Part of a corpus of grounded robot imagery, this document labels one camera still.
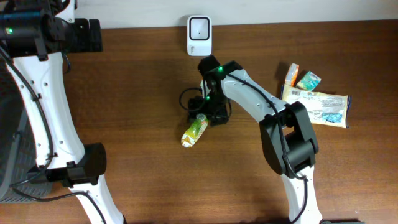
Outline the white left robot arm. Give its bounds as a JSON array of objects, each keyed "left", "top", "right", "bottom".
[{"left": 1, "top": 1, "right": 126, "bottom": 223}]

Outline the black camera cable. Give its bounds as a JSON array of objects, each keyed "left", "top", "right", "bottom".
[{"left": 178, "top": 86, "right": 205, "bottom": 113}]

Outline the teal small drink carton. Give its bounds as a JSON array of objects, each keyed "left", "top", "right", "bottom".
[{"left": 296, "top": 71, "right": 322, "bottom": 91}]

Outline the dark grey plastic basket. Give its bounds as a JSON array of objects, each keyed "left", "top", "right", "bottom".
[{"left": 1, "top": 62, "right": 36, "bottom": 203}]

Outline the cream yellow snack bag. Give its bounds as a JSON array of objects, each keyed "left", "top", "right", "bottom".
[{"left": 282, "top": 84, "right": 352, "bottom": 128}]

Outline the white barcode scanner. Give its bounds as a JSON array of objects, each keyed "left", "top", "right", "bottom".
[{"left": 187, "top": 15, "right": 213, "bottom": 57}]

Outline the green orange juice carton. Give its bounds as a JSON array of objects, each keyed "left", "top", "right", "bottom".
[{"left": 181, "top": 114, "right": 209, "bottom": 148}]

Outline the orange small drink carton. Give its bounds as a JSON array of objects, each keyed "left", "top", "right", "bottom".
[{"left": 285, "top": 63, "right": 299, "bottom": 86}]

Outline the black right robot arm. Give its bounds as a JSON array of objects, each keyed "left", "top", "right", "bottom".
[{"left": 187, "top": 55, "right": 327, "bottom": 224}]

